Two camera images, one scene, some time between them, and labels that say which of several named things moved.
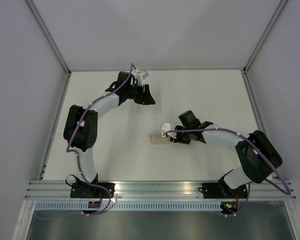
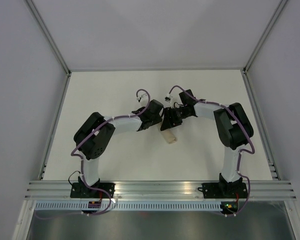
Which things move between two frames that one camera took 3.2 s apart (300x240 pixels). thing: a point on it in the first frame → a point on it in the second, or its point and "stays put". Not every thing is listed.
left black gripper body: x=136 y=94 → x=156 y=119
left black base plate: x=84 y=190 stays put
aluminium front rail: x=152 y=190 stays put
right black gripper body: x=183 y=137 → x=178 y=114
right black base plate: x=222 y=190 stays put
